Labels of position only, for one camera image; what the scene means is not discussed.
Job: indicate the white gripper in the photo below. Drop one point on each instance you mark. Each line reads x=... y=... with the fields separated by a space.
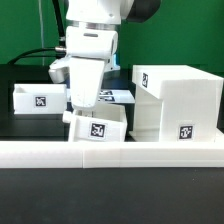
x=87 y=54

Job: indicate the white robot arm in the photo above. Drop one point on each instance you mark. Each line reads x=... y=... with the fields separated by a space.
x=108 y=14

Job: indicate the white drawer cabinet frame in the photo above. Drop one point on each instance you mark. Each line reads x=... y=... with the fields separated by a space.
x=175 y=103

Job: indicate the fiducial marker sheet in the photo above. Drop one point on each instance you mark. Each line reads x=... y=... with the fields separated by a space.
x=116 y=96

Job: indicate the white front drawer box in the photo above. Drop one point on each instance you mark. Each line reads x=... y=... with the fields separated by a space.
x=107 y=123

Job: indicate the white L-shaped border fence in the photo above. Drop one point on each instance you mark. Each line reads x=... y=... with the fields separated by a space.
x=31 y=154

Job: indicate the white drawer box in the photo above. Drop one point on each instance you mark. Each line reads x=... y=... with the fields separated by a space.
x=107 y=123
x=39 y=98

